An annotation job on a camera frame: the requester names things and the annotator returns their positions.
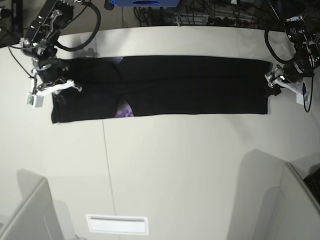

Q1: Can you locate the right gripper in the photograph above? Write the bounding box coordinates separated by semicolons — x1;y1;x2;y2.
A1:
31;57;69;87

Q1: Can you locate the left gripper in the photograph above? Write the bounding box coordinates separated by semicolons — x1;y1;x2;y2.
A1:
264;64;291;97

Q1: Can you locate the black T-shirt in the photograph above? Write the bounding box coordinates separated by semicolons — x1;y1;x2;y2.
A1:
51;55;272;124

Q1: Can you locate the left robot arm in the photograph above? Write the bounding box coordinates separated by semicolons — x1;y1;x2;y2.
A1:
264;16;320;97

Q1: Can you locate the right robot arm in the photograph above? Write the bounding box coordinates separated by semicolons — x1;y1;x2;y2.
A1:
9;0;102;86

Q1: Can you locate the blue box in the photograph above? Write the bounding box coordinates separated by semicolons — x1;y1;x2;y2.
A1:
111;0;180;8

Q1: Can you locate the black keyboard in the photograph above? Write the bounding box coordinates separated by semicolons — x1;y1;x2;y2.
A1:
304;169;320;203

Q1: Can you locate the grey partition panel right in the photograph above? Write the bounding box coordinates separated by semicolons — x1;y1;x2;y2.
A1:
278;163;320;240

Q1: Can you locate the grey partition panel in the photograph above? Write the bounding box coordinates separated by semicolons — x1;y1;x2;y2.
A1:
278;163;320;240
0;177;65;240

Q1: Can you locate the grey partition panel left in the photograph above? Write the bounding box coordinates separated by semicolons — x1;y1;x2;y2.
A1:
0;177;65;240

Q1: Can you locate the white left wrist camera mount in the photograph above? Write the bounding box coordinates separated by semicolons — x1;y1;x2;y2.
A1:
275;79;311;105

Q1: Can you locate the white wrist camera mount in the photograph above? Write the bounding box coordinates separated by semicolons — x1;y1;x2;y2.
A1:
275;79;311;105
26;79;82;108

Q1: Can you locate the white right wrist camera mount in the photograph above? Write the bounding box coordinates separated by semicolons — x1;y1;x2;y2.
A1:
26;79;82;108

